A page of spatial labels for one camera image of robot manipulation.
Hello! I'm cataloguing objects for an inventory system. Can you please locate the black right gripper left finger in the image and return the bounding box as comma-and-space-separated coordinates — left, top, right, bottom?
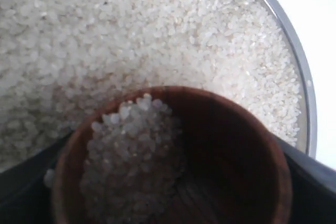
1, 132, 72, 223

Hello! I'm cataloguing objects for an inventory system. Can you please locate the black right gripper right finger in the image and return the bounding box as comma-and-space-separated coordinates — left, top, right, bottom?
275, 136, 336, 224

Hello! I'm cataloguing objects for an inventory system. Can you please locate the brown wooden cup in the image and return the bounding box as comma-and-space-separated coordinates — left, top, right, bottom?
51, 86, 292, 223

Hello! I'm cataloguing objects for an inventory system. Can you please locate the rice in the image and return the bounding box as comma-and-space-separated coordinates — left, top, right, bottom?
1, 0, 301, 170
80, 94, 185, 223

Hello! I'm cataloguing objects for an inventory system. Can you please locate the rice in steel tray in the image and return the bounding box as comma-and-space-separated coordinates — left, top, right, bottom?
1, 0, 301, 170

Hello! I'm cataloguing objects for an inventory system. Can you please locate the round steel tray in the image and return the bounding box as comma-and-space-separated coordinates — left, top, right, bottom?
258, 0, 318, 158

